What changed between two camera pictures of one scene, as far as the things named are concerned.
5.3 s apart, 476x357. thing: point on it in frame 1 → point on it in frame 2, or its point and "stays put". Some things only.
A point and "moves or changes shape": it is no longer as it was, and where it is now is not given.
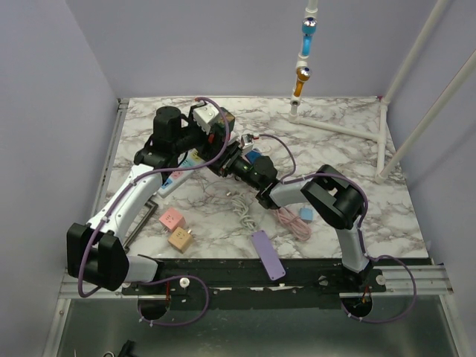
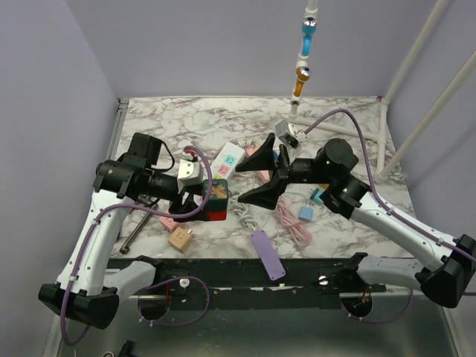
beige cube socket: x=180 y=239 stays put
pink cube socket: x=172 y=219 stays put
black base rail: x=237 y=286 stays put
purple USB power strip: x=269 y=257 stays put
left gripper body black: x=194 y=137 → x=162 y=187
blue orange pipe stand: x=309 y=27 stays put
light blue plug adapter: x=307 y=213 stays put
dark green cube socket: x=230 y=120 → x=218 y=199
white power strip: x=177 y=178 moves or changes shape
